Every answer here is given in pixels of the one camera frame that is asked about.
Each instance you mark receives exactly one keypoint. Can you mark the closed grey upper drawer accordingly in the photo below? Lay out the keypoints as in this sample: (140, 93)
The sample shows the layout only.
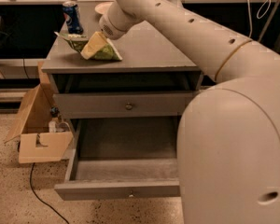
(122, 104)

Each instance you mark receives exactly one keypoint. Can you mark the metal stand pole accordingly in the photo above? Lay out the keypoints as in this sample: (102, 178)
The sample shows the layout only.
(268, 21)

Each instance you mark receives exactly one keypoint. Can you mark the white bowl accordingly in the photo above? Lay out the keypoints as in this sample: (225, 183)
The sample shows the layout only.
(102, 8)

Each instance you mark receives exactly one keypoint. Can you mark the green jalapeno chip bag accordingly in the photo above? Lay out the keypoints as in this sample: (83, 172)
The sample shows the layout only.
(77, 43)

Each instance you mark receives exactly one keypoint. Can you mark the open grey lower drawer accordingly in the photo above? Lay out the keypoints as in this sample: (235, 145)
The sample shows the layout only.
(122, 158)

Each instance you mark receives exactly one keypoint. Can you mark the open cardboard box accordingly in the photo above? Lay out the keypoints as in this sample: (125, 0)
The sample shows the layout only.
(31, 125)

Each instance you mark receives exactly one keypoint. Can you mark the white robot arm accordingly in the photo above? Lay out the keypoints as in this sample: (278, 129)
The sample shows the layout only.
(228, 142)

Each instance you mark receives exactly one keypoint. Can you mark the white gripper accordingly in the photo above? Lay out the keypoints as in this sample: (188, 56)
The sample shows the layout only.
(110, 29)

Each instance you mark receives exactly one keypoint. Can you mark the grey drawer cabinet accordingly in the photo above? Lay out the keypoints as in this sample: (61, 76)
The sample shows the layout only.
(150, 63)

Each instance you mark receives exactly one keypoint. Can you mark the items inside cardboard box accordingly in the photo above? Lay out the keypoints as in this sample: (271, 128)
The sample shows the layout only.
(57, 124)

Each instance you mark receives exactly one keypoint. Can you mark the blue pepsi can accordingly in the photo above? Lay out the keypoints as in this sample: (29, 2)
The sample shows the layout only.
(71, 13)

